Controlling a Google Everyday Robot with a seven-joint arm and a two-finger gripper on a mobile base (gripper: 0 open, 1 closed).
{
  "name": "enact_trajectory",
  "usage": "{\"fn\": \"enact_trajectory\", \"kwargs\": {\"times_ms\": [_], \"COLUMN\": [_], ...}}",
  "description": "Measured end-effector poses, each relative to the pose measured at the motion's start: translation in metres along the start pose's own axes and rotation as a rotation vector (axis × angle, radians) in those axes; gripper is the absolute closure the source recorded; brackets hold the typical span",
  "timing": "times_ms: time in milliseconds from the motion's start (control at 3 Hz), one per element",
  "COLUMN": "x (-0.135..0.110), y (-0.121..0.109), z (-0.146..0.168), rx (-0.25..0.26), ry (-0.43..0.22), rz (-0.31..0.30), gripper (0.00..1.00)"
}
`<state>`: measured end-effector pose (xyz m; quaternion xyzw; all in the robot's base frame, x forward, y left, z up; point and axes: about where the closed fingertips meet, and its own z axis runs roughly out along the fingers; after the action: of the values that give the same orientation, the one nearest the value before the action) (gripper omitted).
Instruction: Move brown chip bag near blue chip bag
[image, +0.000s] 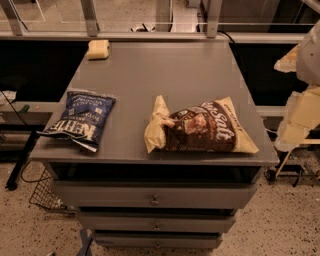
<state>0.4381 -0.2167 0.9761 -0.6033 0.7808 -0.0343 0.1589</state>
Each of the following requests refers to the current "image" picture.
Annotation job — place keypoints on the wheeled stand at right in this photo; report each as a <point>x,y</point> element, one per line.
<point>285,169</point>

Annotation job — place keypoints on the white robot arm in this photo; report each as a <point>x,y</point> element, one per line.
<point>308,58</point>

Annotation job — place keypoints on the middle drawer with knob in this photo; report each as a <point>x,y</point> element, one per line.
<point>157,223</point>

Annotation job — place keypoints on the brown chip bag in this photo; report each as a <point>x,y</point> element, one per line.
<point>212,126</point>

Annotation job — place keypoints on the black table leg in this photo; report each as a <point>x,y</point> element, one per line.
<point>11,183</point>

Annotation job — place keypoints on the blue Kettle chip bag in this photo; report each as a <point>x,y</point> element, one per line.
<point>83,119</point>

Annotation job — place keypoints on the wire mesh basket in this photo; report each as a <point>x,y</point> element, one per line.
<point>45,198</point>

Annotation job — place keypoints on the top drawer with knob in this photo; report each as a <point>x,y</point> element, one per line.
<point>154,195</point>

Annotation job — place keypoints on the drawer with knob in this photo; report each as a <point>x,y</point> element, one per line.
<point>154,195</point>
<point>157,223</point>
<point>158,240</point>

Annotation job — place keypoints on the grey drawer cabinet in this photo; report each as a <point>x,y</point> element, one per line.
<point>180,152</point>

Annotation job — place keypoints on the metal window rail frame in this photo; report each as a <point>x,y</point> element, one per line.
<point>246,21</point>

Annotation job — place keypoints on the bottom drawer with knob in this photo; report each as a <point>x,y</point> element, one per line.
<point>158,240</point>

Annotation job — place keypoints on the yellow sponge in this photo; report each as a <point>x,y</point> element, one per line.
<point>97,49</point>

